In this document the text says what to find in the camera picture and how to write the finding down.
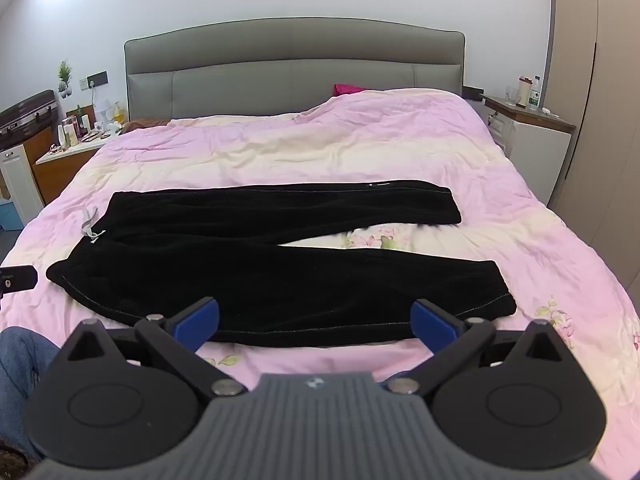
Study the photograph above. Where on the tumbler with dark lid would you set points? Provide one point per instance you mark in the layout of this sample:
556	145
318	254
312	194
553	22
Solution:
523	91

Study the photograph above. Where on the magenta cloth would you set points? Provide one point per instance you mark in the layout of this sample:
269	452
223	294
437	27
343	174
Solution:
347	89

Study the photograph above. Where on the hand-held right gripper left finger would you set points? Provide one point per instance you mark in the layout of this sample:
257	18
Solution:
197	321

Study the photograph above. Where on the green label water bottle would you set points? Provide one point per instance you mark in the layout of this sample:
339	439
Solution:
535	92

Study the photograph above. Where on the grey upholstered headboard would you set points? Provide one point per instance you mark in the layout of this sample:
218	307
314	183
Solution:
300	60

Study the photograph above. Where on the black wall socket panel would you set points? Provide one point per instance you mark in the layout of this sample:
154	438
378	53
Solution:
96	80

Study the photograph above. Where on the white cabinet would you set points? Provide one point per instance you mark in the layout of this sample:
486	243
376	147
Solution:
17	180

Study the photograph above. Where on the small potted plant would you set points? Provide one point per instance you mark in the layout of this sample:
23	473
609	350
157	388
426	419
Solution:
64	77

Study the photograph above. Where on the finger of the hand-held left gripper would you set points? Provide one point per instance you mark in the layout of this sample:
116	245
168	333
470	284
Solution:
17	280

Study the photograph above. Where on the yellow bottle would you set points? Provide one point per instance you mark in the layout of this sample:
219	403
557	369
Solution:
118	111

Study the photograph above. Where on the pink floral quilt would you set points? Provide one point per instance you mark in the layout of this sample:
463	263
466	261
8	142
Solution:
300	150

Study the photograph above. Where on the brown cloth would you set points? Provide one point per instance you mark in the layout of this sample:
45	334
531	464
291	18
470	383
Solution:
145	123

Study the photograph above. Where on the beige wardrobe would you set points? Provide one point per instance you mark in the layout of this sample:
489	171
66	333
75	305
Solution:
610	135

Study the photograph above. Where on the black pants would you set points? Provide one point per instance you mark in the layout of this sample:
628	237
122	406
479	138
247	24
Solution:
250	270

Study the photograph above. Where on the dark brown suitcase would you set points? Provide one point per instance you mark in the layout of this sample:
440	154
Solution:
25	115

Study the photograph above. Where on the person's leg in jeans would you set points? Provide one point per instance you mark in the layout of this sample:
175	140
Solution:
20	370

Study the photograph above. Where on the group of cosmetic bottles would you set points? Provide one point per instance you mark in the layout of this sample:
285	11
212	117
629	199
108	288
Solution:
75	130

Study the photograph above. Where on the white table lamp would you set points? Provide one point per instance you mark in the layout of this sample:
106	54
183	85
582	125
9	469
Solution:
102	110

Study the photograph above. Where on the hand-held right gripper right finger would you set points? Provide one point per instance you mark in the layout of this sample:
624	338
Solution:
432	322

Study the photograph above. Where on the blue box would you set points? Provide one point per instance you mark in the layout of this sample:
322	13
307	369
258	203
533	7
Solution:
9	215

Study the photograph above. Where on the clear glass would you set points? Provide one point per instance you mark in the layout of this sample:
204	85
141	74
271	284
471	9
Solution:
512	94

